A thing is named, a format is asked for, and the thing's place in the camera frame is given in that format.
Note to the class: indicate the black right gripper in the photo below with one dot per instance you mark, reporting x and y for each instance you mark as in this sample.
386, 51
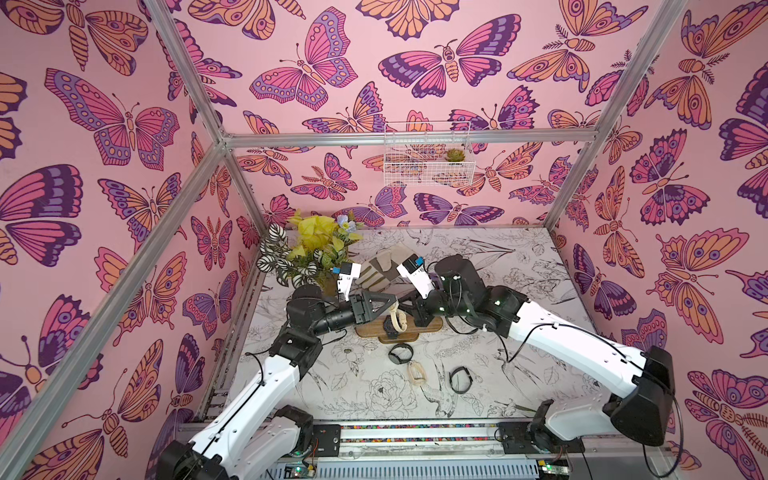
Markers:
420, 305

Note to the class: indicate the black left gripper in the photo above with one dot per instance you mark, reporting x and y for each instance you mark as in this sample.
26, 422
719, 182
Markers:
361, 311

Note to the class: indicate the cream strap watch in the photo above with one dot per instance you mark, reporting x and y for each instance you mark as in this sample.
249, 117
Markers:
398, 316

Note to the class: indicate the black chunky sport watch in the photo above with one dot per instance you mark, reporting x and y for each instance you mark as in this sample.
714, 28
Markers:
390, 329

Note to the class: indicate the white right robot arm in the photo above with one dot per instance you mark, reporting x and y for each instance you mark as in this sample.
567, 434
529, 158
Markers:
639, 384

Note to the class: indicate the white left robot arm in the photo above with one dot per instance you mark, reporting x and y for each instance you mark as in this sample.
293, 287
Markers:
252, 433

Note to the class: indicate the wooden watch stand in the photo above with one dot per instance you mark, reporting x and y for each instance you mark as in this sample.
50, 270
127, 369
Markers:
374, 331

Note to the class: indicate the black round watch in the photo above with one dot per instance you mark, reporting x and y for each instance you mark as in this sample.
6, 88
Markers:
400, 354

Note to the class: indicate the thin black watch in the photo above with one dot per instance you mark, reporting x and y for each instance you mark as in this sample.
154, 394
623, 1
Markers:
461, 380

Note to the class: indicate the translucent beige watch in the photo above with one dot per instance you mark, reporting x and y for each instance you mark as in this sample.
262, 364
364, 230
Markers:
416, 373

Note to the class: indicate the cream grey gardening glove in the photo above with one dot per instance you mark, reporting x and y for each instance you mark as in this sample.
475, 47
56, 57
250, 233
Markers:
379, 271

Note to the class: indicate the potted plant yellow leaves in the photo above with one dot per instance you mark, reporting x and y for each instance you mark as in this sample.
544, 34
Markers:
308, 250

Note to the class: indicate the small green succulent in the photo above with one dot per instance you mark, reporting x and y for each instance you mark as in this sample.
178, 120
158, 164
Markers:
455, 155

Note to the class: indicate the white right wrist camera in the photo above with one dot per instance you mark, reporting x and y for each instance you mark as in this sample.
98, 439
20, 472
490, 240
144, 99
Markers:
413, 269

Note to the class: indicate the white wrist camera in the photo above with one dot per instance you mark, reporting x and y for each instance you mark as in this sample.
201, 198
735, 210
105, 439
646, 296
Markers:
346, 274
413, 269

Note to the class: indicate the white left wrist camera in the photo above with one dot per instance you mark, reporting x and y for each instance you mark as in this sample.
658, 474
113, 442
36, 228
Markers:
346, 274

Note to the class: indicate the white wire wall basket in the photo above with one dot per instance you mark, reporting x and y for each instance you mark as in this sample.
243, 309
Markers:
416, 158

